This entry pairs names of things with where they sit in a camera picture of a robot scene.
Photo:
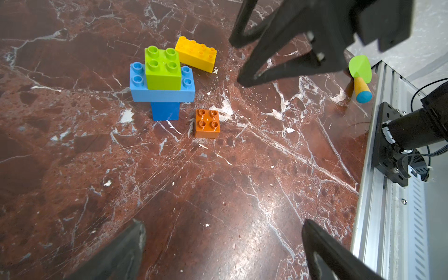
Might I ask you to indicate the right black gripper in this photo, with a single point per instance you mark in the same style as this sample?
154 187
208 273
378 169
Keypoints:
334 25

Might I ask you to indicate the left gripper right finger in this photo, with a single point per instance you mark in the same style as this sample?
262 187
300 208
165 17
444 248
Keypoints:
329 260

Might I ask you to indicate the yellow long lego brick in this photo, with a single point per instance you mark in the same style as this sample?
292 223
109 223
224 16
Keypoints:
196 55

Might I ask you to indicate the aluminium front rail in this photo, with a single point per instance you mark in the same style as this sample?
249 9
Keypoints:
393 225

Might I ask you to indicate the dark blue small lego brick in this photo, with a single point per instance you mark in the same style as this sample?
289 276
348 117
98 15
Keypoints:
165 111

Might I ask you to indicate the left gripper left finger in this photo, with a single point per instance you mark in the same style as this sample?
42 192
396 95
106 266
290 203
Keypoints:
120 260

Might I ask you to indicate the green small lego brick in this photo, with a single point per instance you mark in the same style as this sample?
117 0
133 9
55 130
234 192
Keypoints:
162 69

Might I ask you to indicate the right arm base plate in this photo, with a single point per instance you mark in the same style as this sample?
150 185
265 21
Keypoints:
397 164

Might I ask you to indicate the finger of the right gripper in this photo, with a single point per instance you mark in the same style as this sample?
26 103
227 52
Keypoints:
288 20

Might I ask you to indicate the orange small lego brick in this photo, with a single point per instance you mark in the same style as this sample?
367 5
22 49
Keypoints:
207 124

